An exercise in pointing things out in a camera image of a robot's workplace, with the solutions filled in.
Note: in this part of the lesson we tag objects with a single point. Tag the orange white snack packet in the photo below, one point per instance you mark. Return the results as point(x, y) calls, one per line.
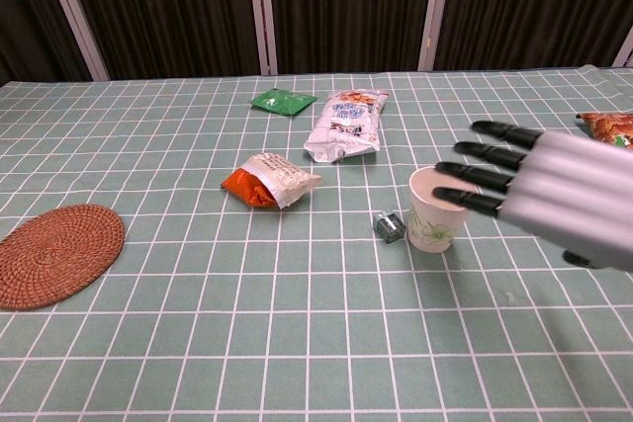
point(269, 182)

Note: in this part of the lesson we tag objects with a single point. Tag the white screen frame post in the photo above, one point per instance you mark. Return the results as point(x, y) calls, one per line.
point(74, 17)
point(624, 49)
point(434, 12)
point(262, 12)

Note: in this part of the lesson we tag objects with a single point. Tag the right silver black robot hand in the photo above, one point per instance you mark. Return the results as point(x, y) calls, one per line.
point(569, 185)

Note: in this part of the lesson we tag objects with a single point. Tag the white blue snack bag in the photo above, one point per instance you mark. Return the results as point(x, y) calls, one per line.
point(346, 125)

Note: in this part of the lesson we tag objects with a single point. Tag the dark pleated screen panel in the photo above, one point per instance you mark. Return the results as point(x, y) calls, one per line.
point(346, 7)
point(25, 17)
point(534, 2)
point(168, 12)

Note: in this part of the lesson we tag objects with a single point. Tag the green sachet packet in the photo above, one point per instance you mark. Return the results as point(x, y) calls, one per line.
point(283, 102)

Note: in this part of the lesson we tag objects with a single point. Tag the green checkered tablecloth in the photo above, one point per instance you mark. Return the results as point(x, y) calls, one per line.
point(247, 333)

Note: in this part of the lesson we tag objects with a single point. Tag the round woven rattan coaster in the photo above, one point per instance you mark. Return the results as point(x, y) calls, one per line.
point(54, 254)

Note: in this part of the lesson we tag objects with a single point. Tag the orange green chip bag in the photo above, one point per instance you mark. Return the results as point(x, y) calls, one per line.
point(610, 128)

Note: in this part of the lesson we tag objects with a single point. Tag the small silver metal clip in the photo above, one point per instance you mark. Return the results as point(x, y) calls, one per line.
point(389, 227)

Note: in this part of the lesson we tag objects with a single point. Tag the white paper cup green flower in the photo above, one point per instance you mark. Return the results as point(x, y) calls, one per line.
point(435, 229)

